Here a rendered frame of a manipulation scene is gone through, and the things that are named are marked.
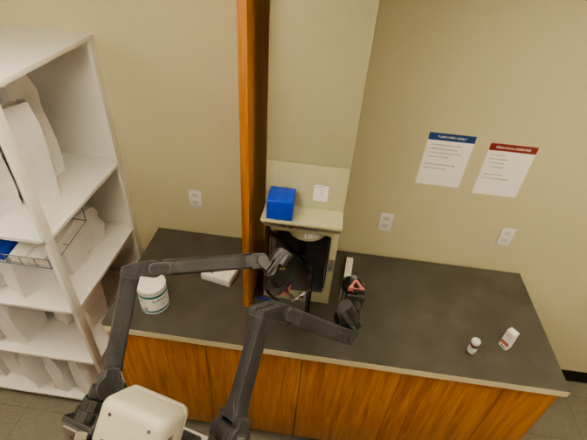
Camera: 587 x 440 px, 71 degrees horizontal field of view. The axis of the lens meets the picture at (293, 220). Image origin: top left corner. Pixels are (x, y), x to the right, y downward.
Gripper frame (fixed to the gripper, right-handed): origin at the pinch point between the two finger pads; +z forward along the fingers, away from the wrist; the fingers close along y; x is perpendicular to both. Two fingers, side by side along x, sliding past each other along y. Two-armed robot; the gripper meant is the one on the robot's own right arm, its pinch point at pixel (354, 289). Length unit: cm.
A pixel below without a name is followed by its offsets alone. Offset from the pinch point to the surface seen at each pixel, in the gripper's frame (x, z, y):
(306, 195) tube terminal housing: 25.2, 11.0, 37.4
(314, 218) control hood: 20.8, 4.1, 31.5
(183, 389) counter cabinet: 78, -14, -78
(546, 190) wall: -87, 56, 28
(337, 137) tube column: 16, 11, 64
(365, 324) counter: -9.2, 3.4, -25.4
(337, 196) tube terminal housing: 12.8, 11.1, 38.4
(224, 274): 62, 18, -22
